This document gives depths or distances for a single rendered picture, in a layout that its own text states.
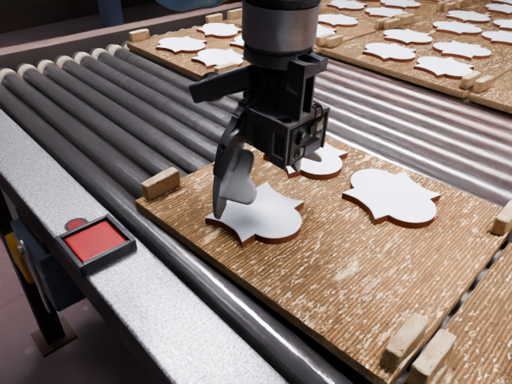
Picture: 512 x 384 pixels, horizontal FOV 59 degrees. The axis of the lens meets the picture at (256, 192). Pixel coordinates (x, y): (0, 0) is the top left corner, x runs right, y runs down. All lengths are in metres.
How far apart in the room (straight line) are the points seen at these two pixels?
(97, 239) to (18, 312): 1.33
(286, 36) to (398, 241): 0.30
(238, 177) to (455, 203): 0.33
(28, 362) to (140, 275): 1.21
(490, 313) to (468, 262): 0.08
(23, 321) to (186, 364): 1.44
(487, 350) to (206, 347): 0.28
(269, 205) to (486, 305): 0.28
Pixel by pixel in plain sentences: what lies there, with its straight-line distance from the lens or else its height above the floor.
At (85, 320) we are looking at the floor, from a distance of 1.80.
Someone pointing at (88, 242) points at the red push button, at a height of 0.93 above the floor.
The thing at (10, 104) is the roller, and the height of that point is 0.92.
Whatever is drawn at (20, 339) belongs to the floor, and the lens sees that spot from 1.84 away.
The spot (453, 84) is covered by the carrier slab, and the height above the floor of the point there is 0.94.
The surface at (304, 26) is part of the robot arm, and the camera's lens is 0.45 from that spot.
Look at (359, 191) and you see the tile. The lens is 0.65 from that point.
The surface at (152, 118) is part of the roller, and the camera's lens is 0.95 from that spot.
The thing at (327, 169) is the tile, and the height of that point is 0.95.
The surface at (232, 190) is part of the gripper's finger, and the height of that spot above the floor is 1.02.
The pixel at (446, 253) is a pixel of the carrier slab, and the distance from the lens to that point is 0.60.
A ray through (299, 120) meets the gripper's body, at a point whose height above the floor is 1.11.
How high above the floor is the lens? 1.31
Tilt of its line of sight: 35 degrees down
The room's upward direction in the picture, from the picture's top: straight up
